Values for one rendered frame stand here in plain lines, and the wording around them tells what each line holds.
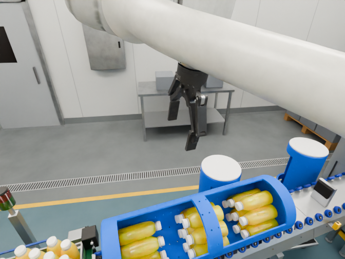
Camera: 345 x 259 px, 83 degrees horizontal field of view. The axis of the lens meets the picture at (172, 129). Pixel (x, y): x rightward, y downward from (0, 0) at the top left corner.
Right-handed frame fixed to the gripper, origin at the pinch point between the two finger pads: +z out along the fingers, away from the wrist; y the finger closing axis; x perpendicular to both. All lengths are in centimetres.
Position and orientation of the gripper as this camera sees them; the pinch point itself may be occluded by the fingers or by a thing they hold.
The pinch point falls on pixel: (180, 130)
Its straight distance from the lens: 58.0
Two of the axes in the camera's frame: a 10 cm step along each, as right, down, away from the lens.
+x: 9.2, -1.5, 3.6
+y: 3.7, 6.3, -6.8
